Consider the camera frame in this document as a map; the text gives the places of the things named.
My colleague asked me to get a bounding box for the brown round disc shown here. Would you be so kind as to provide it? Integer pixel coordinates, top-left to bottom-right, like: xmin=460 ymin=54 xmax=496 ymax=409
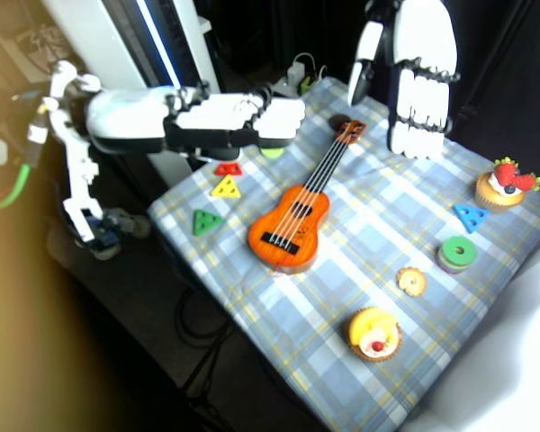
xmin=328 ymin=113 xmax=353 ymax=132

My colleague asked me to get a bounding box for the yellow fruit toy cupcake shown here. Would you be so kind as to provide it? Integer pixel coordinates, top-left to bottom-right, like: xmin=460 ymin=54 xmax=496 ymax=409
xmin=345 ymin=306 xmax=404 ymax=364

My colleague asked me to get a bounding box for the blue plaid tablecloth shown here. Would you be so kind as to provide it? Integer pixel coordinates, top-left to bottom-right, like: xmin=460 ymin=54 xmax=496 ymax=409
xmin=147 ymin=76 xmax=540 ymax=432

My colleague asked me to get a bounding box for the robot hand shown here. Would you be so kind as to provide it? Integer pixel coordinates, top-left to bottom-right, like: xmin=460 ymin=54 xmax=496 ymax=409
xmin=346 ymin=0 xmax=462 ymax=161
xmin=84 ymin=82 xmax=308 ymax=163

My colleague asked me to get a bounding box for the coloured ring stack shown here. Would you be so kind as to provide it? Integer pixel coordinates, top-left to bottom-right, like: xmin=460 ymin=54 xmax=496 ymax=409
xmin=436 ymin=235 xmax=478 ymax=275

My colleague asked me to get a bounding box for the green cable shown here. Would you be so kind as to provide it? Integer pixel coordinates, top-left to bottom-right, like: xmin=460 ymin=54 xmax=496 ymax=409
xmin=0 ymin=163 xmax=32 ymax=211

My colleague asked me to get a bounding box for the red triangle block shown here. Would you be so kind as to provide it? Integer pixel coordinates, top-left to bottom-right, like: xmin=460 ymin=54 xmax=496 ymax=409
xmin=213 ymin=161 xmax=244 ymax=177

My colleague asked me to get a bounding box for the white column with blue light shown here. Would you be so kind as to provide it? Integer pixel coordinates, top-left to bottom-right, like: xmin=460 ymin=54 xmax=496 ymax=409
xmin=40 ymin=0 xmax=224 ymax=184

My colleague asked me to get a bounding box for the large white object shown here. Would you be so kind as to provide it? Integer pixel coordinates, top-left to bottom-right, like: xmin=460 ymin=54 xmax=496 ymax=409
xmin=400 ymin=242 xmax=540 ymax=432

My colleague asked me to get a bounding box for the strawberry toy cupcake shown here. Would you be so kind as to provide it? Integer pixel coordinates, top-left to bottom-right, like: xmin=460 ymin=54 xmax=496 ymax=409
xmin=473 ymin=156 xmax=540 ymax=213

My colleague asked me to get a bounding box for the white power adapter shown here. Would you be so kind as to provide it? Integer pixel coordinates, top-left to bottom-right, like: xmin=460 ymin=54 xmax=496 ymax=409
xmin=269 ymin=52 xmax=329 ymax=98

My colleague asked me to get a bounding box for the orange toy ukulele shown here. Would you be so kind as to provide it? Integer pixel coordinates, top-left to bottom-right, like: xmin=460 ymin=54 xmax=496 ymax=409
xmin=246 ymin=119 xmax=368 ymax=276

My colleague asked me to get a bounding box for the small toy tart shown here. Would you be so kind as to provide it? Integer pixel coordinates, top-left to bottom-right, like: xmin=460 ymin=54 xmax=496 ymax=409
xmin=395 ymin=265 xmax=428 ymax=298

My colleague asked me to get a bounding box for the yellow triangle block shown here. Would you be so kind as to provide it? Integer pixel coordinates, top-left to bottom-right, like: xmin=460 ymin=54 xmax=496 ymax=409
xmin=210 ymin=174 xmax=243 ymax=200

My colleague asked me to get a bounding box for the black floor cable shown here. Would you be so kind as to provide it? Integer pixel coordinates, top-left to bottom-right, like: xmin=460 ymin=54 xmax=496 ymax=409
xmin=174 ymin=287 xmax=234 ymax=350

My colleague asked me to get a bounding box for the blue triangle block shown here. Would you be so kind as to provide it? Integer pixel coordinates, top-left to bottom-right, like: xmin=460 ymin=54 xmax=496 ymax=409
xmin=453 ymin=202 xmax=491 ymax=234

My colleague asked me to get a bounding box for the green triangle block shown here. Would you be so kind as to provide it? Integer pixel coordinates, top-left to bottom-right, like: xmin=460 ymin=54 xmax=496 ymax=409
xmin=192 ymin=209 xmax=224 ymax=238

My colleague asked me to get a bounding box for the grey round base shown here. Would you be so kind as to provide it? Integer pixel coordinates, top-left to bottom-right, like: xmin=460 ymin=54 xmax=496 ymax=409
xmin=102 ymin=208 xmax=152 ymax=239

